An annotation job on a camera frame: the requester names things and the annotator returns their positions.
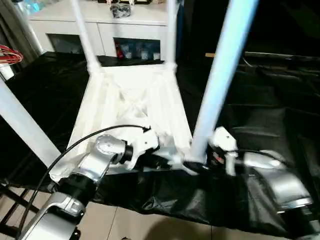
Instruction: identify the white plastic table top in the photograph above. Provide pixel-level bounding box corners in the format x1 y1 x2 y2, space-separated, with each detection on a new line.
49 61 202 182

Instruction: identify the black plastic table mat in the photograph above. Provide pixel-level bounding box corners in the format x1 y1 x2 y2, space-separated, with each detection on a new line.
0 50 320 238

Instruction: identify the black metal stand leg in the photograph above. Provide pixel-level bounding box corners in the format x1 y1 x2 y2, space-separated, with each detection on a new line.
0 181 42 239

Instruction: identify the grey crumpled clump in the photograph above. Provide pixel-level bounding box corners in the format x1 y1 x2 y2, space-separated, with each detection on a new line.
109 2 134 19

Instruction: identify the white glass-door cabinet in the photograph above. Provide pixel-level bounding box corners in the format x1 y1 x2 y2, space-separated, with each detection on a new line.
27 0 184 62

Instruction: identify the red wire bundle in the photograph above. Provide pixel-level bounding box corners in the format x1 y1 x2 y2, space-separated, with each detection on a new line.
0 43 25 67

